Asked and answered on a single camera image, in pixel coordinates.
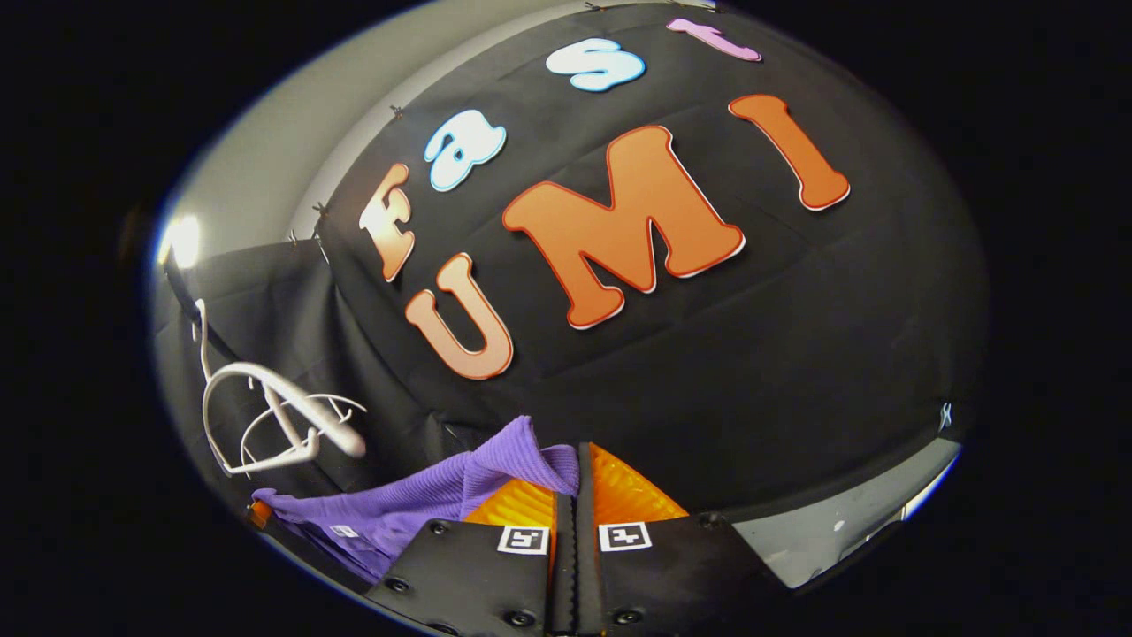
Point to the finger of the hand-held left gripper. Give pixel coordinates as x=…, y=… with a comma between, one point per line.
x=259, y=514

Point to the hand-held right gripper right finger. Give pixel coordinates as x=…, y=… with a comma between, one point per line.
x=672, y=575

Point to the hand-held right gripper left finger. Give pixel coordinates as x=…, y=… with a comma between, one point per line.
x=495, y=584

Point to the purple ribbed jacket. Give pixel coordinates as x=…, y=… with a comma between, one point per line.
x=424, y=504

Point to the white plastic hanger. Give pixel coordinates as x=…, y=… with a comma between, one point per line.
x=340, y=435
x=309, y=397

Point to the black clothes rack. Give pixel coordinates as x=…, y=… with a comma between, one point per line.
x=181, y=292

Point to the black backdrop cloth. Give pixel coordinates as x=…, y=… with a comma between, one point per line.
x=707, y=354

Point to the ceiling light panel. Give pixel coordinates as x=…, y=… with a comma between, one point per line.
x=181, y=239

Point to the light blue ribbon tie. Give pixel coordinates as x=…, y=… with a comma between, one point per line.
x=944, y=416

